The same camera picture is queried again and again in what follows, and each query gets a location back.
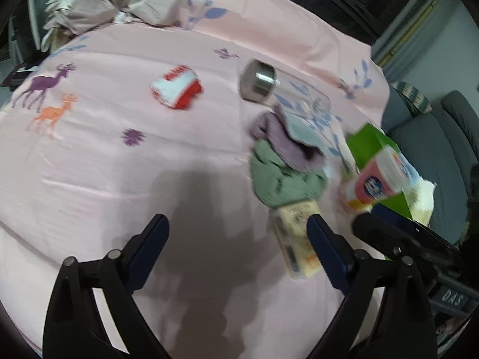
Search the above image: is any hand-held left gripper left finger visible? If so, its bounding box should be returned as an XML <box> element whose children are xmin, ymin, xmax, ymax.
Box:
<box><xmin>42</xmin><ymin>213</ymin><xmax>171</xmax><ymax>359</ymax></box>

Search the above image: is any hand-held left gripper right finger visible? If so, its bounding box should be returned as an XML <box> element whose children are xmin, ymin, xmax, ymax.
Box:
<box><xmin>306</xmin><ymin>213</ymin><xmax>438</xmax><ymax>359</ymax></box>

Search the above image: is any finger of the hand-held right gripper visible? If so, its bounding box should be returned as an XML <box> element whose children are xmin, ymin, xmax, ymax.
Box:
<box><xmin>352</xmin><ymin>212</ymin><xmax>438</xmax><ymax>270</ymax></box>
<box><xmin>370</xmin><ymin>204</ymin><xmax>457</xmax><ymax>255</ymax></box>

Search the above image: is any yellow and cream towel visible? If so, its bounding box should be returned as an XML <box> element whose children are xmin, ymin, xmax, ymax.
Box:
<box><xmin>402</xmin><ymin>177</ymin><xmax>436</xmax><ymax>229</ymax></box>

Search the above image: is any pink lidded plastic jar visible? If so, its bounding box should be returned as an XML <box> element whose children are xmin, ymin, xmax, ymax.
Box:
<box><xmin>339</xmin><ymin>146</ymin><xmax>410</xmax><ymax>215</ymax></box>

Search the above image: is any green cardboard box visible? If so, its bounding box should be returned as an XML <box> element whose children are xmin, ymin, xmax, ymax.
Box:
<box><xmin>344</xmin><ymin>121</ymin><xmax>423</xmax><ymax>221</ymax></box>

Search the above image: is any yellow packet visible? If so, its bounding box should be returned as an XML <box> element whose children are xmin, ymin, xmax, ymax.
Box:
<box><xmin>270</xmin><ymin>199</ymin><xmax>324</xmax><ymax>280</ymax></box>

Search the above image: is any green sock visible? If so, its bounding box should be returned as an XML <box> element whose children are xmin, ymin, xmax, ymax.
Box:
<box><xmin>249</xmin><ymin>140</ymin><xmax>327</xmax><ymax>208</ymax></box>

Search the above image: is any grey sofa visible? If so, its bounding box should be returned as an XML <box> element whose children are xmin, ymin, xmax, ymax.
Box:
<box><xmin>382</xmin><ymin>82</ymin><xmax>479</xmax><ymax>247</ymax></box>

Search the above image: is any pink printed bedsheet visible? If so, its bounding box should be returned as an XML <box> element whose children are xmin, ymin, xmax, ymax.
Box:
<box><xmin>0</xmin><ymin>0</ymin><xmax>436</xmax><ymax>359</ymax></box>

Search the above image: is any purple sock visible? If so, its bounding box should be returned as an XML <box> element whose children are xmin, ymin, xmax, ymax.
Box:
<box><xmin>249</xmin><ymin>111</ymin><xmax>327</xmax><ymax>173</ymax></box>

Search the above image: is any patterned cushion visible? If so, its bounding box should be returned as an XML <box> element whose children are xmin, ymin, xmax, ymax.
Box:
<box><xmin>391</xmin><ymin>80</ymin><xmax>433</xmax><ymax>116</ymax></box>

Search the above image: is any red and white packet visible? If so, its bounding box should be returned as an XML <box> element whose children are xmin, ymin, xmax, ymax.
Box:
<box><xmin>150</xmin><ymin>64</ymin><xmax>204</xmax><ymax>111</ymax></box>

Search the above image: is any clear bottle with steel lid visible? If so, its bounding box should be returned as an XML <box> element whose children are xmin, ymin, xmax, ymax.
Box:
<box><xmin>239</xmin><ymin>59</ymin><xmax>332</xmax><ymax>120</ymax></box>

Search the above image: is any grey curtain with gold trim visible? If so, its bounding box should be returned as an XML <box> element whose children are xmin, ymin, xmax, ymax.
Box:
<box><xmin>370</xmin><ymin>0</ymin><xmax>479</xmax><ymax>79</ymax></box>

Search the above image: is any dark furniture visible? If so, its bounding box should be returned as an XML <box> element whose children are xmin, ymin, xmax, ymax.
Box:
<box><xmin>0</xmin><ymin>15</ymin><xmax>42</xmax><ymax>90</ymax></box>

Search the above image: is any crumpled pink cloth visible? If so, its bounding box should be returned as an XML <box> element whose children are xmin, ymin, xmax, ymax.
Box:
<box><xmin>43</xmin><ymin>0</ymin><xmax>190</xmax><ymax>40</ymax></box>

